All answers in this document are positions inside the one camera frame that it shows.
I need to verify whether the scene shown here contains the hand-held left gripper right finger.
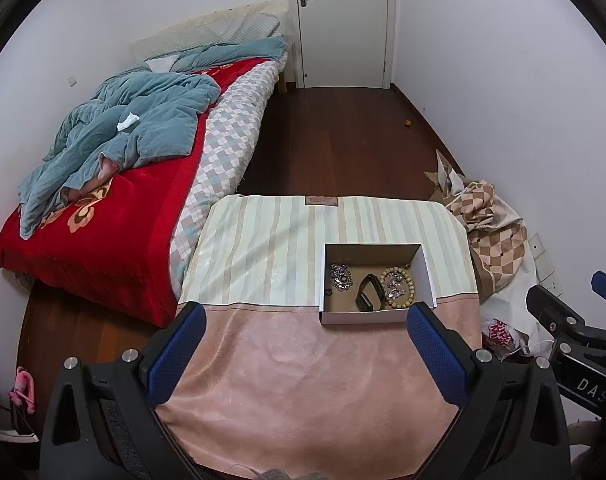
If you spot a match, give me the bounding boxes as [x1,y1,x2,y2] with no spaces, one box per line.
[407,301,571,480]

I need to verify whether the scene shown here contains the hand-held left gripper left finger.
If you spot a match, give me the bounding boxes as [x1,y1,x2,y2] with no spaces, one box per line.
[39,301,207,480]

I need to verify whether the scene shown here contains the wooden bead bracelet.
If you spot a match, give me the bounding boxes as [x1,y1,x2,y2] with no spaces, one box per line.
[380,266,416,310]

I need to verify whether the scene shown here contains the thin silver necklace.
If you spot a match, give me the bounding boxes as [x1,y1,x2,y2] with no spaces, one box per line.
[384,272,406,301]

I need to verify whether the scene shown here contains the white cardboard box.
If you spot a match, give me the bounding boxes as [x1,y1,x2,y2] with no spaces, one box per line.
[317,243,438,326]

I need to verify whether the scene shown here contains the black smart watch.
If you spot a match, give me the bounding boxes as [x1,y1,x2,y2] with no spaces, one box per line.
[358,272,385,312]

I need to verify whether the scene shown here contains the silver chunky chain bracelet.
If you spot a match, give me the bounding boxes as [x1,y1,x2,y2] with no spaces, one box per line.
[330,262,354,292]

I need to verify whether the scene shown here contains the red print plastic bag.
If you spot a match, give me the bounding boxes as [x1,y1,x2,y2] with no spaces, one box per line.
[480,317,531,356]

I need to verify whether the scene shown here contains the bed with red blanket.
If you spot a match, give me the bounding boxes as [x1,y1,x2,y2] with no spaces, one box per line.
[0,57,269,328]

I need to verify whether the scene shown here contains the pink striped tablecloth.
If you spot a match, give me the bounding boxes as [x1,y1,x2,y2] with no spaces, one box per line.
[155,194,484,480]

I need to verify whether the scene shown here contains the beige checkered cloth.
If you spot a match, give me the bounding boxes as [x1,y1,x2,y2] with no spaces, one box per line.
[424,149,528,306]

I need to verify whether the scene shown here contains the pink slippers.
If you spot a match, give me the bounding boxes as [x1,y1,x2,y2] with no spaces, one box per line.
[10,366,38,413]

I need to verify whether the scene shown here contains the checkered bed sheet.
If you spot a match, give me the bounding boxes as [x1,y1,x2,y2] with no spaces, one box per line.
[169,60,288,301]

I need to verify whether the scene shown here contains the blue quilt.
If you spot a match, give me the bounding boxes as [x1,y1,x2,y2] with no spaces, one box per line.
[17,37,289,240]

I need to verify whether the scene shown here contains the white door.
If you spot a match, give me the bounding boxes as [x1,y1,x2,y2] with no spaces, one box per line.
[294,0,398,90]

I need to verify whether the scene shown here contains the white charger cable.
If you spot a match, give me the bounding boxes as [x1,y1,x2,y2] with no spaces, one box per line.
[503,339,554,359]

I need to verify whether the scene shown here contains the white wall socket strip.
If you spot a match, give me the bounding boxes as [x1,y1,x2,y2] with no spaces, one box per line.
[528,232,564,301]

